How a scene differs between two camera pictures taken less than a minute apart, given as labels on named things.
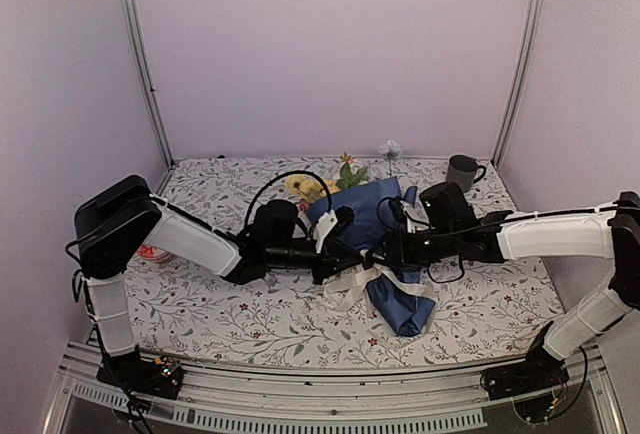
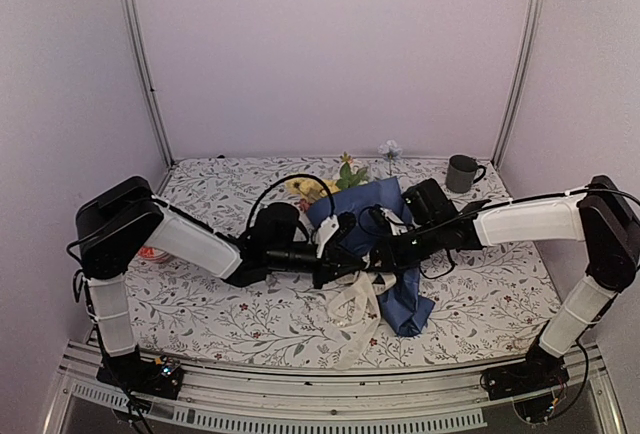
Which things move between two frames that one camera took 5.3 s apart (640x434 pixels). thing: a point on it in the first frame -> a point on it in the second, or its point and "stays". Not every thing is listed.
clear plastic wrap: [402, 310] -> [355, 309]
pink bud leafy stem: [304, 206] stays
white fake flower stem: [347, 178] stays
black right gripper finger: [377, 255] stays
